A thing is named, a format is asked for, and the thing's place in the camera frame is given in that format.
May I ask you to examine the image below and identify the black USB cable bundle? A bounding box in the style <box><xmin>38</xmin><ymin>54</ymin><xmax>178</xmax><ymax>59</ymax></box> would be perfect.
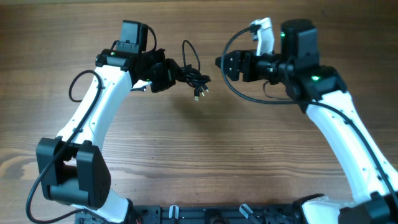
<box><xmin>176</xmin><ymin>39</ymin><xmax>211</xmax><ymax>102</ymax></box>

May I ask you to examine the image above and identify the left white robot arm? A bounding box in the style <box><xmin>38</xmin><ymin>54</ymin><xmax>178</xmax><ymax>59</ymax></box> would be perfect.
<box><xmin>33</xmin><ymin>21</ymin><xmax>181</xmax><ymax>223</ymax></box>

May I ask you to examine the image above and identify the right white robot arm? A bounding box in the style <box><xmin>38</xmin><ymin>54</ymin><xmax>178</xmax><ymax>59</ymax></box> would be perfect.
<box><xmin>215</xmin><ymin>18</ymin><xmax>397</xmax><ymax>223</ymax></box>

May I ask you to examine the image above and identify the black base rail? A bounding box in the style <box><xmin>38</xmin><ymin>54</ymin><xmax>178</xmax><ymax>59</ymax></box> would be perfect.
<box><xmin>74</xmin><ymin>203</ymin><xmax>299</xmax><ymax>224</ymax></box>

